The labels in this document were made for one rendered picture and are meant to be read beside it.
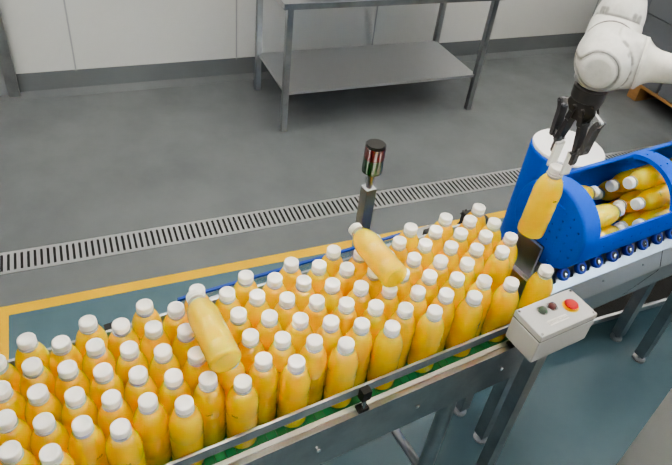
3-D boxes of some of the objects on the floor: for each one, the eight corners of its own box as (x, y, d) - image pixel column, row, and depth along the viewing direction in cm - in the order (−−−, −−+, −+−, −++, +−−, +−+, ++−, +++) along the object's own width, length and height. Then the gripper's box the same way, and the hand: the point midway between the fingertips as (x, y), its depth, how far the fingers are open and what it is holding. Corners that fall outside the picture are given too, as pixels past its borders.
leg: (490, 441, 253) (536, 340, 214) (479, 446, 251) (523, 346, 212) (481, 429, 257) (524, 329, 218) (470, 434, 254) (512, 334, 216)
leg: (647, 361, 296) (709, 265, 257) (639, 365, 293) (700, 269, 254) (637, 352, 299) (697, 256, 261) (629, 356, 297) (688, 260, 258)
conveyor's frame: (485, 485, 238) (562, 330, 182) (19, 740, 167) (-88, 613, 111) (415, 389, 269) (462, 231, 214) (-2, 569, 198) (-94, 403, 143)
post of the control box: (468, 518, 227) (555, 340, 165) (459, 523, 225) (544, 345, 164) (461, 508, 230) (545, 329, 168) (453, 513, 228) (534, 334, 166)
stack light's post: (340, 397, 262) (377, 188, 194) (332, 401, 260) (366, 191, 193) (336, 390, 265) (371, 181, 197) (327, 393, 263) (360, 184, 195)
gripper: (632, 98, 137) (592, 185, 152) (577, 66, 148) (545, 149, 163) (609, 103, 134) (570, 191, 148) (554, 69, 145) (524, 154, 159)
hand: (561, 158), depth 154 cm, fingers closed on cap, 4 cm apart
